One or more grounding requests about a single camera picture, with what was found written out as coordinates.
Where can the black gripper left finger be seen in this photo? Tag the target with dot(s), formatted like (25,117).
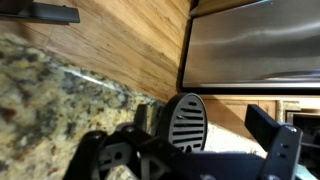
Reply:
(100,156)

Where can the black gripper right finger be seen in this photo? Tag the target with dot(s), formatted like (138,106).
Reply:
(283,153)

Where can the black built-in oven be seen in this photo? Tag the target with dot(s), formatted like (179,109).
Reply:
(308,130)

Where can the stainless steel refrigerator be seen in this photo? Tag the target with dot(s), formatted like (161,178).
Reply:
(253,43)

